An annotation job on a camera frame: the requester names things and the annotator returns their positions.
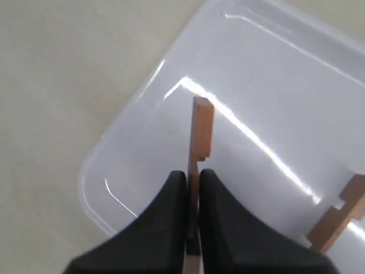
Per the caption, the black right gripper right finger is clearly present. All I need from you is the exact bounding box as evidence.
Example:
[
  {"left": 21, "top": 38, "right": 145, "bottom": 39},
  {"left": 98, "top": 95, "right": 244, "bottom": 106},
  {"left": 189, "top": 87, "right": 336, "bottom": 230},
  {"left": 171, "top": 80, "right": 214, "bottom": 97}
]
[{"left": 199, "top": 169, "right": 339, "bottom": 274}]

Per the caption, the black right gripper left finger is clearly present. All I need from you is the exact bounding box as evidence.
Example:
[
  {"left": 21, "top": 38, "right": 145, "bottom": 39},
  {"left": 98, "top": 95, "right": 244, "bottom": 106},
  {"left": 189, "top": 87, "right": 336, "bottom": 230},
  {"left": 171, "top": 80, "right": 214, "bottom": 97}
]
[{"left": 64, "top": 171, "right": 188, "bottom": 273}]

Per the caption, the wooden notched plank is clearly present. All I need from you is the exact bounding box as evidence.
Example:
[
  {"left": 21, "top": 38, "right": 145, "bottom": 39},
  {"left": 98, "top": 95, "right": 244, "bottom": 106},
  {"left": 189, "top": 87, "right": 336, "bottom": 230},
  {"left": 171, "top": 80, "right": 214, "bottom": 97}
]
[
  {"left": 307, "top": 174, "right": 364, "bottom": 253},
  {"left": 184, "top": 97, "right": 214, "bottom": 273}
]

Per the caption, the white plastic tray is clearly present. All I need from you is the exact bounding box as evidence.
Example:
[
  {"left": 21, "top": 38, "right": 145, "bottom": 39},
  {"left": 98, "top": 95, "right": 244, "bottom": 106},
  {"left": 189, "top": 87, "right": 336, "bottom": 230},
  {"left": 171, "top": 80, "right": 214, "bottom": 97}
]
[{"left": 78, "top": 1, "right": 364, "bottom": 243}]

